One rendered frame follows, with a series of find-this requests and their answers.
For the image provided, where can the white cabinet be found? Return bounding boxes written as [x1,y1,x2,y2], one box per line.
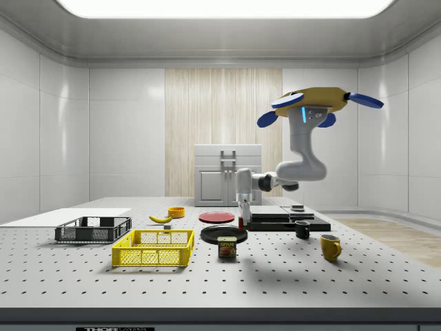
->
[194,143,264,208]

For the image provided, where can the yellow basket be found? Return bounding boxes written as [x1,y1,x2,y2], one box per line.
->
[111,229,196,268]

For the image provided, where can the black plate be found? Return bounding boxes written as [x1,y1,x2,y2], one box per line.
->
[199,224,249,244]

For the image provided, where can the white board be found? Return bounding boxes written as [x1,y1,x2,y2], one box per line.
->
[0,208,133,228]

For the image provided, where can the yellow mug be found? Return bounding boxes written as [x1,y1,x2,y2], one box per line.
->
[320,234,343,262]

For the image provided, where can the black mug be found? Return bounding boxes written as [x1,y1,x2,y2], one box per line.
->
[294,220,311,240]

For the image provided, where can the drone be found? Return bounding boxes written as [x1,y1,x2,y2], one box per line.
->
[256,86,385,130]

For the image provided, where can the dark grey basket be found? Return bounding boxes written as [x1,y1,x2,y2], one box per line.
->
[54,216,133,243]

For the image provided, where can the red plate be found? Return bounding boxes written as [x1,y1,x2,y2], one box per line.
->
[198,211,236,223]

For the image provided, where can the flat-sided can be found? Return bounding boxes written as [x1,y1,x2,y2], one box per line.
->
[216,236,238,259]

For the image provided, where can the black stove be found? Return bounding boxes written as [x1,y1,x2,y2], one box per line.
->
[248,203,332,232]

